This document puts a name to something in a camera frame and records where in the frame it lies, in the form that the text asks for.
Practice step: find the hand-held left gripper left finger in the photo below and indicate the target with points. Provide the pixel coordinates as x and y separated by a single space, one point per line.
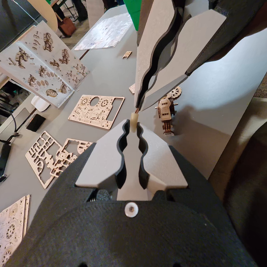
100 164

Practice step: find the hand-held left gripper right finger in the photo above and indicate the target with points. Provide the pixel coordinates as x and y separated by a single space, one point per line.
162 166

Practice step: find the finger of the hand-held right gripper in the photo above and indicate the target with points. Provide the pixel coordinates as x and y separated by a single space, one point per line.
194 41
154 31

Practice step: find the cream wax stick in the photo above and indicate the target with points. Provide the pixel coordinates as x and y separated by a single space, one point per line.
133 123

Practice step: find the assembled wooden vehicle model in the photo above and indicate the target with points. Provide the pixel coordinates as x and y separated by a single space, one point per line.
165 112

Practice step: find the thin wooden pin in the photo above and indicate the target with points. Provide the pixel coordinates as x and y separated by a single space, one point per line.
136 110

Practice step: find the grey desk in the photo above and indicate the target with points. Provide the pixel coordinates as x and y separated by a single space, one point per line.
104 73

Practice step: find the green plastic bin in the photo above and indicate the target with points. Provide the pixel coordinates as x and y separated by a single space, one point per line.
133 14

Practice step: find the small notched wooden piece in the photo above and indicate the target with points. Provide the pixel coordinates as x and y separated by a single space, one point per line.
127 54

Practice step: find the clear plastic sleeve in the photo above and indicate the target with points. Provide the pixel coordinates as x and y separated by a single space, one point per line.
104 31

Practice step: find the wooden parts sheet round hole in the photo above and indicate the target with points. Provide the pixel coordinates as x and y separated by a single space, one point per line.
83 116

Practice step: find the small slotted wooden piece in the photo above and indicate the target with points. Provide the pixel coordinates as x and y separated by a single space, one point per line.
132 88

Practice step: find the wooden parts sheet mostly empty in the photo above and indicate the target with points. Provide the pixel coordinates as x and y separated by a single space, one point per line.
33 156

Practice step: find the white rounded device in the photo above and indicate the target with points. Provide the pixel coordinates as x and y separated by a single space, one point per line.
40 105

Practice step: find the brown bag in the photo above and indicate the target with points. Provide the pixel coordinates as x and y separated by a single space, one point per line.
66 28

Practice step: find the white table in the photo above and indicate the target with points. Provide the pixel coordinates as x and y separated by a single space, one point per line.
20 116

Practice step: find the pale wooden chair back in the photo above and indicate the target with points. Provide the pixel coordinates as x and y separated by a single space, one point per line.
45 14

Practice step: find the stack of wooden sheets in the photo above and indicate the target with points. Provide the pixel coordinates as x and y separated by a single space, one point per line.
10 229

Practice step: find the open instruction booklet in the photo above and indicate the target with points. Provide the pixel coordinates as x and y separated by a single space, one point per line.
41 68

